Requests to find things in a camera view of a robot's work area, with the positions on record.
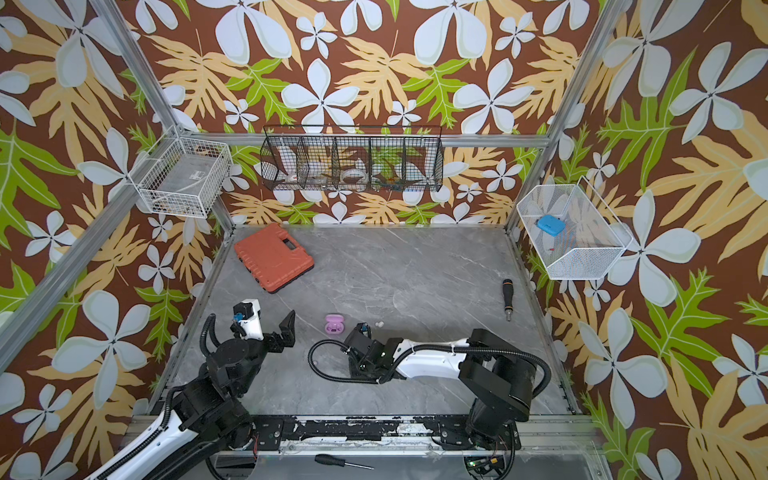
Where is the purple earbud charging case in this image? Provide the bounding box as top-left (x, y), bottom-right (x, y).
top-left (324, 313), bottom-right (345, 335)

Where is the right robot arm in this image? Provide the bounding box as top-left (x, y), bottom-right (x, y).
top-left (307, 323), bottom-right (552, 451)

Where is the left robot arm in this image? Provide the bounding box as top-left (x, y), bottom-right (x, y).
top-left (89, 301), bottom-right (296, 479)

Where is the red plastic tool case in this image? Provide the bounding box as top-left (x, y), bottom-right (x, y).
top-left (234, 223), bottom-right (315, 293)

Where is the blue small box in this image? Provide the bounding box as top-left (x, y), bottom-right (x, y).
top-left (535, 215), bottom-right (566, 237)

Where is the white mesh basket right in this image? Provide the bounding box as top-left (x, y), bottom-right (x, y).
top-left (517, 177), bottom-right (632, 281)

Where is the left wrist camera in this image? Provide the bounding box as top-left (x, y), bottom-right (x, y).
top-left (231, 299), bottom-right (264, 341)

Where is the black screwdriver on front rail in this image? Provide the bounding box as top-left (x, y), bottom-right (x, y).
top-left (314, 454), bottom-right (373, 470)

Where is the black handled screwdriver on table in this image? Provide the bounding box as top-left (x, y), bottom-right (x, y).
top-left (502, 279), bottom-right (514, 322)

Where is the black wire basket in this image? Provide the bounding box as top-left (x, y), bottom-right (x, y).
top-left (259, 125), bottom-right (445, 192)

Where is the white wire basket left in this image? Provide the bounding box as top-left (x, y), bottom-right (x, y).
top-left (130, 130), bottom-right (232, 218)

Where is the aluminium frame post left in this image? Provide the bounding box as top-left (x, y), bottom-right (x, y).
top-left (91, 1), bottom-right (234, 237)

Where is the aluminium frame post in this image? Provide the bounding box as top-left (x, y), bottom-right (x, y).
top-left (508, 0), bottom-right (633, 206)
top-left (91, 1), bottom-right (234, 237)

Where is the aluminium frame post right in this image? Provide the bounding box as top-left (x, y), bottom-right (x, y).
top-left (508, 0), bottom-right (633, 206)

